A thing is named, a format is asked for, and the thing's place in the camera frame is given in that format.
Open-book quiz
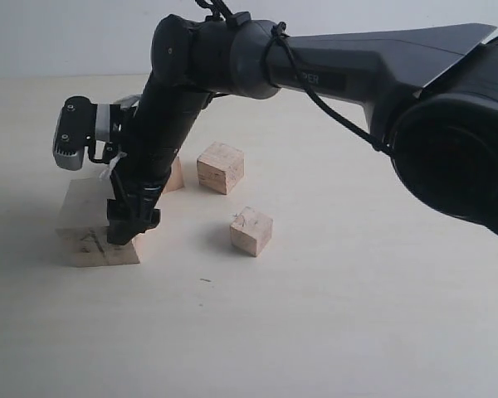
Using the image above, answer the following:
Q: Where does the second largest wooden cube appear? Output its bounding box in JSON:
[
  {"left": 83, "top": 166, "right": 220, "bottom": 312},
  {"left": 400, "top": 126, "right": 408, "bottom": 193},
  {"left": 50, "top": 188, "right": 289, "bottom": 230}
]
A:
[{"left": 163, "top": 157, "right": 185, "bottom": 194}]

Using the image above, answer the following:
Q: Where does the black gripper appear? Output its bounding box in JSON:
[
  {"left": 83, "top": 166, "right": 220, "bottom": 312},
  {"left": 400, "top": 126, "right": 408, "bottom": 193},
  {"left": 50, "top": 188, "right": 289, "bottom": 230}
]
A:
[{"left": 105, "top": 136, "right": 179, "bottom": 245}]

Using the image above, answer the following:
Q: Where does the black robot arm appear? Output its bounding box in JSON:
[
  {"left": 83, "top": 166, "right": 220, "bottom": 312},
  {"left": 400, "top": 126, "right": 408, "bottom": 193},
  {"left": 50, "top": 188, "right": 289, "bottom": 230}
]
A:
[{"left": 107, "top": 12, "right": 498, "bottom": 245}]

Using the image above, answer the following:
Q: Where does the black cable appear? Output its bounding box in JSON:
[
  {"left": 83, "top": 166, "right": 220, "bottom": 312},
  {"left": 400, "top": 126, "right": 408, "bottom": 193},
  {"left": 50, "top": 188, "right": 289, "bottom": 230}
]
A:
[{"left": 193, "top": 0, "right": 395, "bottom": 157}]

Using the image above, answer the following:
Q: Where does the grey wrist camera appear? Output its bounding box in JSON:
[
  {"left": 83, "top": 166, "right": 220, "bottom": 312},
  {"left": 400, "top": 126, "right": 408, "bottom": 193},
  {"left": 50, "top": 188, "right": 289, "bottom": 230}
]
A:
[{"left": 52, "top": 95, "right": 124, "bottom": 171}]

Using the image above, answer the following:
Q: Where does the smallest wooden cube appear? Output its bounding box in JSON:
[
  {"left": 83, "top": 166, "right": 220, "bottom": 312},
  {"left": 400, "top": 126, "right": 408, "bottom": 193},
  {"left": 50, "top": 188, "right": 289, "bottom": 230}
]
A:
[{"left": 229, "top": 206, "right": 273, "bottom": 257}]

